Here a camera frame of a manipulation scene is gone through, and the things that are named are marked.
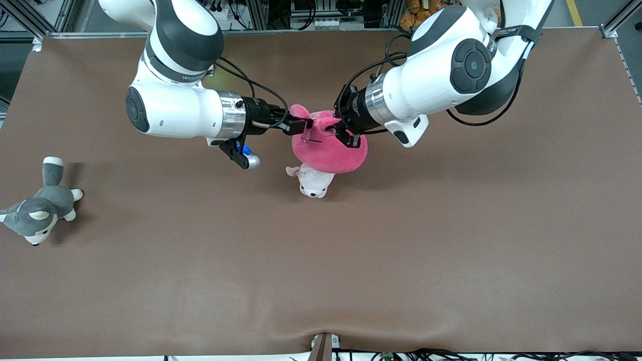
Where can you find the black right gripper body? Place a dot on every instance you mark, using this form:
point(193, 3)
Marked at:
point(257, 113)

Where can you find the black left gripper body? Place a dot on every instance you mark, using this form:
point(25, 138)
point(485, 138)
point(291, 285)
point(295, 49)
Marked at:
point(353, 109)

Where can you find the round hot pink plush toy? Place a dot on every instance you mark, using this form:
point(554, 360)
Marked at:
point(328, 155)

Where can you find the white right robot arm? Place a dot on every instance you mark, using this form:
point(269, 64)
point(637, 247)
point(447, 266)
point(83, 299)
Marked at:
point(175, 108)

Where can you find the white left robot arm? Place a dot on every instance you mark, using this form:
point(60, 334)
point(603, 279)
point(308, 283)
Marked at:
point(431, 85)

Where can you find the pale pink white plush dog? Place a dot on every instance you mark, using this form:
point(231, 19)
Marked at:
point(315, 185)

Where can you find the white power strip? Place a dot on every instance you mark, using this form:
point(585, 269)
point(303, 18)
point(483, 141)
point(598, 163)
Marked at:
point(225, 15)

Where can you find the pile of orange plush toys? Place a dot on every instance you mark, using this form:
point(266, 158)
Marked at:
point(416, 10)

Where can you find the brown table mat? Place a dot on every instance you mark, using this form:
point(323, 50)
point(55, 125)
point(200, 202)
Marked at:
point(321, 260)

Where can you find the grey white husky plush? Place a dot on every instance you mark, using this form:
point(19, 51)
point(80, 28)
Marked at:
point(42, 208)

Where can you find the metal camera mount clamp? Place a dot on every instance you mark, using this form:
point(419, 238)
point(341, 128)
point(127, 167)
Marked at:
point(322, 347)

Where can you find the white corner bracket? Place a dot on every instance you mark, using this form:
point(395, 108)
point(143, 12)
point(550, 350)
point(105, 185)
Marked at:
point(36, 45)

